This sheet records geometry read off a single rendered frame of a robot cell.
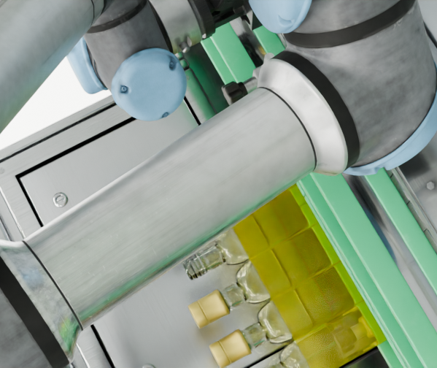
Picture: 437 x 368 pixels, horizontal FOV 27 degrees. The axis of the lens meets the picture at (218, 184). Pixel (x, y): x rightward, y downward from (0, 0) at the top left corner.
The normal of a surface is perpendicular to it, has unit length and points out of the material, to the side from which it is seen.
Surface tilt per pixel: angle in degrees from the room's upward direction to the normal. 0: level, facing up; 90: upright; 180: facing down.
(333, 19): 58
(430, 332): 90
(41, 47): 138
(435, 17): 0
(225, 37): 90
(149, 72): 90
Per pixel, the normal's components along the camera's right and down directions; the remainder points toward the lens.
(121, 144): 0.01, -0.26
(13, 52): 0.66, -0.39
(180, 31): 0.35, 0.44
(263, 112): -0.09, -0.56
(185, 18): 0.25, 0.20
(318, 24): -0.41, 0.64
